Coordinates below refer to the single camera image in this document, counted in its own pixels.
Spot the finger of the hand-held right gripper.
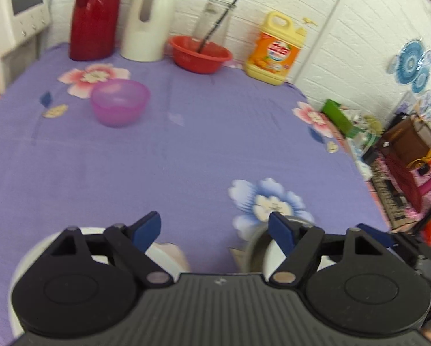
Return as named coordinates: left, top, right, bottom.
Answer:
left=358, top=223, right=396, bottom=250

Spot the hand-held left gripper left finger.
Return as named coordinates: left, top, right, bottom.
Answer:
left=51, top=211, right=175, bottom=289

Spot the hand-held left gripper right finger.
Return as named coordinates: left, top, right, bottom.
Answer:
left=268, top=212, right=376, bottom=286

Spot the white ceramic bowl red pattern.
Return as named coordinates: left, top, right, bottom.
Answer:
left=263, top=236, right=342, bottom=274

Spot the stainless steel bowl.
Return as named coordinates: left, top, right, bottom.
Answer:
left=242, top=215, right=315, bottom=274

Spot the white plate with flower print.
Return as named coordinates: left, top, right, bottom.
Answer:
left=8, top=226, right=189, bottom=337

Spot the purple plastic bowl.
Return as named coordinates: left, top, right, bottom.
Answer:
left=90, top=79, right=151, bottom=128

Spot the brown paper bag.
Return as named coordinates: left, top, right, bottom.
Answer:
left=378, top=115, right=431, bottom=166

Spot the purple floral tablecloth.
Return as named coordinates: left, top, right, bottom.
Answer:
left=0, top=41, right=393, bottom=346

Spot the green box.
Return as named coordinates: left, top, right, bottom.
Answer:
left=322, top=99, right=355, bottom=138

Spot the red plastic basin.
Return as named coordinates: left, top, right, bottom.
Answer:
left=169, top=35, right=233, bottom=74

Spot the yellow detergent bottle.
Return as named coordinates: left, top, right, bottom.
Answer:
left=245, top=11, right=317, bottom=86

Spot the white thermos jug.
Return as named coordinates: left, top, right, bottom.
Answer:
left=120, top=0, right=178, bottom=62

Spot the red thermos jug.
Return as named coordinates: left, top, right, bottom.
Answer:
left=69, top=0, right=121, bottom=62

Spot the glass jar with utensil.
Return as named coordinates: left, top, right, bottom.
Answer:
left=197, top=0, right=239, bottom=53

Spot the white appliance with screen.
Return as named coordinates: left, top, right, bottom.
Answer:
left=0, top=0, right=52, bottom=94

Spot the small blue fan wall decoration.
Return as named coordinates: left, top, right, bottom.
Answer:
left=412, top=68, right=431, bottom=94

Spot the large blue fan wall decoration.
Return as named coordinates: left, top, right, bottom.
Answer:
left=396, top=39, right=426, bottom=83

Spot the white wall pipe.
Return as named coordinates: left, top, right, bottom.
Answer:
left=291, top=0, right=364, bottom=84

